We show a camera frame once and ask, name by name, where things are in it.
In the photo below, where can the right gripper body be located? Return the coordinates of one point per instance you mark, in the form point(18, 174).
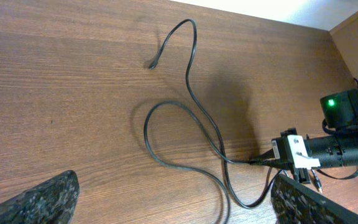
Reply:
point(300, 175)

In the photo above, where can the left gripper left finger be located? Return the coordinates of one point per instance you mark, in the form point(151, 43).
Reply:
point(52, 201)

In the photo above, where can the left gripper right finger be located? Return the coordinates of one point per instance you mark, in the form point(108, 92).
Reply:
point(295, 203)

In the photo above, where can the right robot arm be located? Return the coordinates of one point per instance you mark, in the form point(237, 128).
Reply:
point(338, 149)

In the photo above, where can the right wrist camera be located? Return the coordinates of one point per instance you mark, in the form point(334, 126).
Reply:
point(291, 149)

